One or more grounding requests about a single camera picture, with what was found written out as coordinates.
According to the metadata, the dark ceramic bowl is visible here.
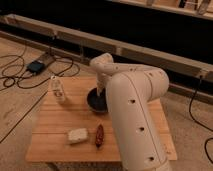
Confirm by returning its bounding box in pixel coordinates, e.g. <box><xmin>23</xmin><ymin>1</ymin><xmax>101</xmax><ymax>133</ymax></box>
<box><xmin>87</xmin><ymin>88</ymin><xmax>108</xmax><ymax>113</ymax></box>

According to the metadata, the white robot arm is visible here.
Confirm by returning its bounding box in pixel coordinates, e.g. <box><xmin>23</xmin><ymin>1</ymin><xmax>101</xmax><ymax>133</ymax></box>
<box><xmin>87</xmin><ymin>53</ymin><xmax>172</xmax><ymax>171</ymax></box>

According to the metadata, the clear plastic water bottle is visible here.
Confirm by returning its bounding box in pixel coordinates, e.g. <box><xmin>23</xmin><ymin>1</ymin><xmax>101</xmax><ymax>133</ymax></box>
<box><xmin>50</xmin><ymin>76</ymin><xmax>66</xmax><ymax>103</ymax></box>

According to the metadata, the red brown snack packet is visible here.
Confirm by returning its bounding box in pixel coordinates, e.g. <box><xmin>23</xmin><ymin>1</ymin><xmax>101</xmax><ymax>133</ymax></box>
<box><xmin>95</xmin><ymin>125</ymin><xmax>104</xmax><ymax>148</ymax></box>

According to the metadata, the white sponge block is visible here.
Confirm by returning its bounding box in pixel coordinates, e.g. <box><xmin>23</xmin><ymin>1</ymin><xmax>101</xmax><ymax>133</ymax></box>
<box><xmin>68</xmin><ymin>128</ymin><xmax>88</xmax><ymax>144</ymax></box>

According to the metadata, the blue power adapter box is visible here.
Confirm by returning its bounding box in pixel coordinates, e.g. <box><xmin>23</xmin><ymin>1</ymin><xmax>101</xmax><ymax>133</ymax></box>
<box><xmin>27</xmin><ymin>61</ymin><xmax>45</xmax><ymax>74</ymax></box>

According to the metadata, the black cable at right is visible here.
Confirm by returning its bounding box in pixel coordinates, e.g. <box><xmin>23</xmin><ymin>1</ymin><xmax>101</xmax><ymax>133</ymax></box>
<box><xmin>188</xmin><ymin>75</ymin><xmax>213</xmax><ymax>165</ymax></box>

